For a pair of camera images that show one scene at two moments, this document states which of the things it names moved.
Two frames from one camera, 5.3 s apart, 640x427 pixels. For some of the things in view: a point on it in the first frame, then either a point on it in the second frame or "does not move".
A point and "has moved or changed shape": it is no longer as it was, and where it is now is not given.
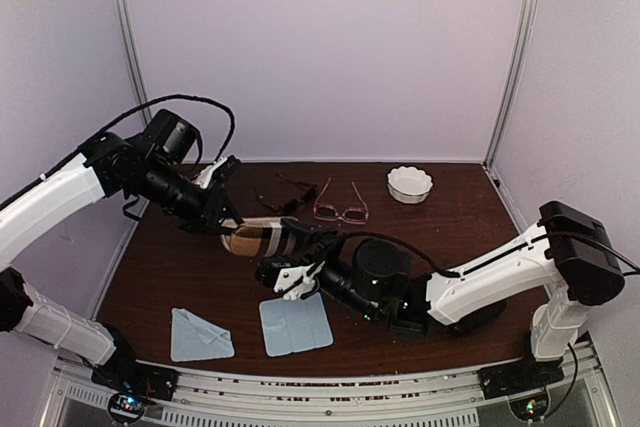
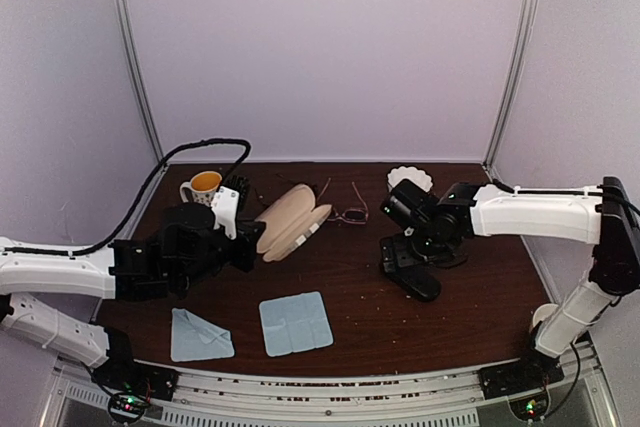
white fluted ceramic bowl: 408,184 does not move
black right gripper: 310,234 → 403,259
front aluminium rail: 333,395 does not move
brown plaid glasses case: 258,237 has moved or changed shape
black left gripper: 207,215 → 248,239
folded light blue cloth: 194,338 does not move
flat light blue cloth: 291,325 does not move
